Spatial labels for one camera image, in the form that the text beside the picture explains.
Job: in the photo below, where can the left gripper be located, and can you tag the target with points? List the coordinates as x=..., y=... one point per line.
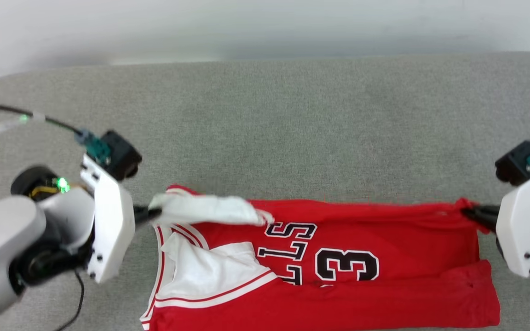
x=69, y=216

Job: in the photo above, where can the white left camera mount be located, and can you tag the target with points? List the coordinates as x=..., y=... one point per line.
x=111, y=220

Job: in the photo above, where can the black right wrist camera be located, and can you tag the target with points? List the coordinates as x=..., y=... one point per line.
x=515, y=161

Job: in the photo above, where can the red basketball jersey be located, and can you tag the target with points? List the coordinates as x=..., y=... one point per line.
x=384, y=230

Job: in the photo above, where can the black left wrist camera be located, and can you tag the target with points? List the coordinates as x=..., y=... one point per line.
x=122, y=156

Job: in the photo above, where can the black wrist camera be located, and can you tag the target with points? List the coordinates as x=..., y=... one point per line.
x=515, y=161
x=122, y=156

